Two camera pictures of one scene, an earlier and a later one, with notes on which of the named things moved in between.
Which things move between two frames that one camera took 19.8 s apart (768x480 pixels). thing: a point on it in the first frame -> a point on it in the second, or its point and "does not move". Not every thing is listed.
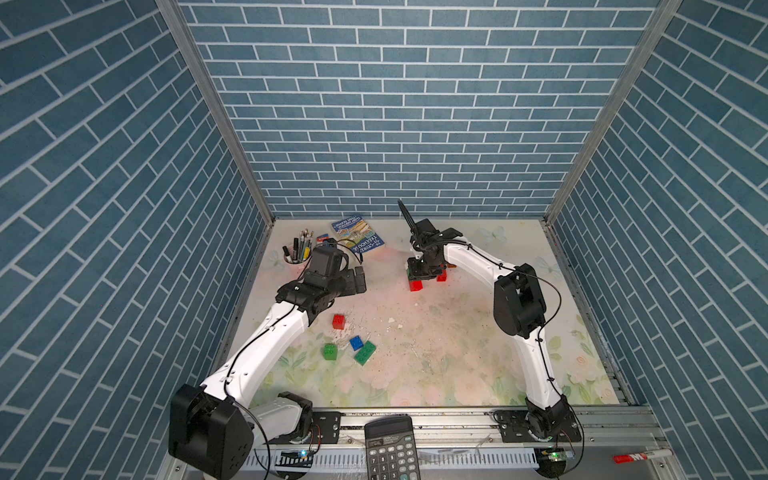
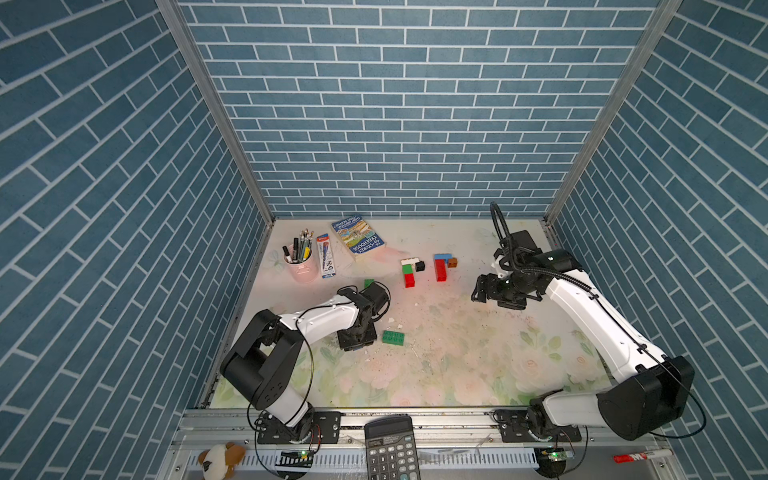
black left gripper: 350,285 -> 351,346
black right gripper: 414,275 -> 484,288
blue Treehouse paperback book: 358,234 does not move
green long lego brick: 365,353 -> 393,338
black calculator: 391,449 does not move
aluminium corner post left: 175,14 does not move
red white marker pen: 624,458 does not move
